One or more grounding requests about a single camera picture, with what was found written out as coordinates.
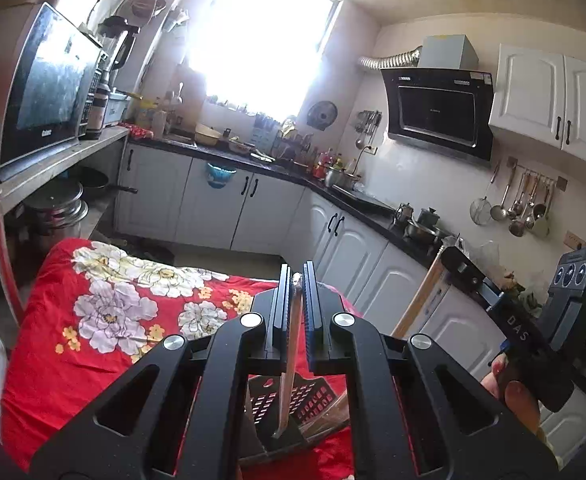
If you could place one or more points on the black range hood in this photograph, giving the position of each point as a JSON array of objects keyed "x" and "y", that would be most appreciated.
[{"x": 438, "y": 110}]

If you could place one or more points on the steel pot with lid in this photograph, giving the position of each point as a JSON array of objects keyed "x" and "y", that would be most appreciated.
[{"x": 423, "y": 227}]

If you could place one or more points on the black perforated utensil basket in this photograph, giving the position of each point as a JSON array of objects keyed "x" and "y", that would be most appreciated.
[{"x": 268, "y": 410}]

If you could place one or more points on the black blender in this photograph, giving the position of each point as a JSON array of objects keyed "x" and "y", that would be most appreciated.
[{"x": 120, "y": 45}]

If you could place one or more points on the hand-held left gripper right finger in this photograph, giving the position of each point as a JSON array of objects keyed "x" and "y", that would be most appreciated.
[{"x": 312, "y": 320}]

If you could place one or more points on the stacked steel pots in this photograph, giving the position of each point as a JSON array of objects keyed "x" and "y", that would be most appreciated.
[{"x": 55, "y": 207}]

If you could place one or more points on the metal chair frame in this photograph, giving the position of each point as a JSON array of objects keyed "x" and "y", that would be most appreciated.
[{"x": 5, "y": 260}]

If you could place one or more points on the row of hanging kitchen utensils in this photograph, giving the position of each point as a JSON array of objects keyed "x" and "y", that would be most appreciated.
[{"x": 520, "y": 205}]

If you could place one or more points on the round wall fan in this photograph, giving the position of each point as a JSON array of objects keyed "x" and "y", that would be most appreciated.
[{"x": 322, "y": 114}]

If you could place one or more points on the blue basin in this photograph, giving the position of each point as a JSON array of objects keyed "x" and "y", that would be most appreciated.
[{"x": 219, "y": 175}]

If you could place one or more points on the bare wooden chopsticks pair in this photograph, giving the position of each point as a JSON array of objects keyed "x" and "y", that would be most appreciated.
[{"x": 415, "y": 300}]

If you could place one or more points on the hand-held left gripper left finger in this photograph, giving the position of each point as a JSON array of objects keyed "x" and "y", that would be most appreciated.
[{"x": 284, "y": 310}]

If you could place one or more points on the silver flexible exhaust duct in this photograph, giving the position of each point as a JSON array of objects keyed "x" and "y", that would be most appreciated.
[{"x": 390, "y": 60}]

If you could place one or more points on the microwave oven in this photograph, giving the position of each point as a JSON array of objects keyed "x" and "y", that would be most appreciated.
[{"x": 38, "y": 95}]

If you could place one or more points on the grey hood chimney box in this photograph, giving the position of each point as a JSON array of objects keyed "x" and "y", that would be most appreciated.
[{"x": 448, "y": 51}]

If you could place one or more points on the white upper kitchen cabinets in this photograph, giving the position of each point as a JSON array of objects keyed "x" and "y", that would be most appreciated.
[{"x": 548, "y": 95}]

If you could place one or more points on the red floral tablecloth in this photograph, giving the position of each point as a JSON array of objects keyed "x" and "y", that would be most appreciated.
[{"x": 98, "y": 350}]

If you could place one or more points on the black frying pan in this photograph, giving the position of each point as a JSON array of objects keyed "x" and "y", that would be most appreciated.
[{"x": 98, "y": 182}]

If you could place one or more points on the person's right hand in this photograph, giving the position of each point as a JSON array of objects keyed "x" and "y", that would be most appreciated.
[{"x": 520, "y": 405}]

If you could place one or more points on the sleeved wooden chopsticks pack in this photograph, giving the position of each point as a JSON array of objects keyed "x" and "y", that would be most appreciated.
[{"x": 293, "y": 360}]

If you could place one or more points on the small steel kettle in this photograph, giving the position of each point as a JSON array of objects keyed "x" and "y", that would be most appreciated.
[{"x": 403, "y": 212}]

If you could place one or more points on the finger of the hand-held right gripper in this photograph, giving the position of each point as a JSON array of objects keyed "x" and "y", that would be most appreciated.
[{"x": 468, "y": 272}]

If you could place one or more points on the clear sleeved chopsticks pack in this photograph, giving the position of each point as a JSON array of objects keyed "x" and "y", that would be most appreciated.
[{"x": 330, "y": 417}]

